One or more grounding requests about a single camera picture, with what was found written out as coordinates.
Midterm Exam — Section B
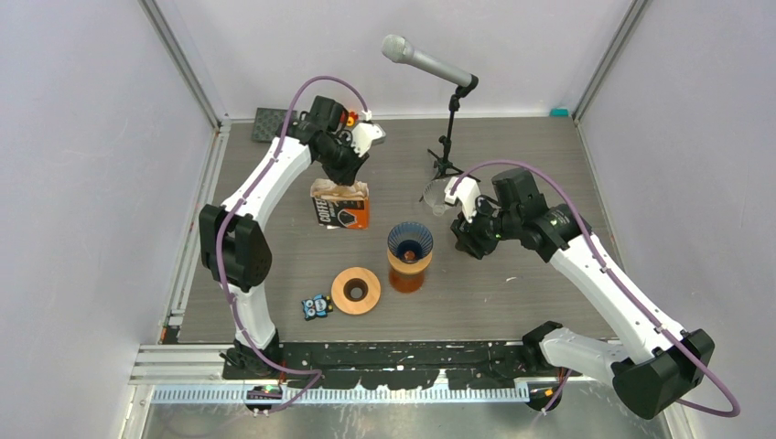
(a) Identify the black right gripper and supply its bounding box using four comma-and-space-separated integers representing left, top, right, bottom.
451, 193, 521, 259

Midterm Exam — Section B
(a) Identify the blue plastic dripper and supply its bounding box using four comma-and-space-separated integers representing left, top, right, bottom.
387, 221, 434, 262

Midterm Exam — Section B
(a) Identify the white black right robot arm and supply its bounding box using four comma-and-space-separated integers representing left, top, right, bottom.
445, 168, 715, 419

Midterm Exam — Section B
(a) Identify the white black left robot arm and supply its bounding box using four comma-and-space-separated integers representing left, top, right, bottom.
199, 96, 386, 379

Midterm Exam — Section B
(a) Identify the orange coffee filter box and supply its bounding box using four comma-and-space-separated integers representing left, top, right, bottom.
310, 178, 371, 230

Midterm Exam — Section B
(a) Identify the clear glass dripper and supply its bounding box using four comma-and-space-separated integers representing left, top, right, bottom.
422, 177, 459, 217

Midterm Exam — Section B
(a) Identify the black microphone tripod stand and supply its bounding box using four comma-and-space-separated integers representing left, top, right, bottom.
426, 77, 478, 182

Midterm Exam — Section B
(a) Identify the orange glass carafe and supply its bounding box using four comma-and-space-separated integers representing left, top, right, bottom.
389, 269, 425, 294

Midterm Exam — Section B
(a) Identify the grey microphone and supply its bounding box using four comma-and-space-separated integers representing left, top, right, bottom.
381, 35, 479, 90

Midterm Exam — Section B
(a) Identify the blue owl sticker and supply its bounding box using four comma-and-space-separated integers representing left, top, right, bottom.
301, 294, 334, 321

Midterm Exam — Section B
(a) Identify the teal block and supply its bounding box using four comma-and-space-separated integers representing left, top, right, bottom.
549, 108, 570, 118

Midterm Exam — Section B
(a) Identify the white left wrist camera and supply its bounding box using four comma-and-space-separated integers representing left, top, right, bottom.
350, 110, 387, 158

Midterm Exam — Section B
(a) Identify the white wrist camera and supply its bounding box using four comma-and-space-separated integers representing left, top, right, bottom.
350, 110, 387, 158
444, 177, 480, 223

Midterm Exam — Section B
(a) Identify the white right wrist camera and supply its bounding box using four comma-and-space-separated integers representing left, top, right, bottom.
444, 177, 480, 223

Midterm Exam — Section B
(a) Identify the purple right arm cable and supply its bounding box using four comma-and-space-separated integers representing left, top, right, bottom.
448, 159, 742, 419

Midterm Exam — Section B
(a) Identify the wooden ring collar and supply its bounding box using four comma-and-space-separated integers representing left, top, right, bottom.
330, 267, 382, 316

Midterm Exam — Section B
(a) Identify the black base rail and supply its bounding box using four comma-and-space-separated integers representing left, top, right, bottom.
221, 341, 565, 391

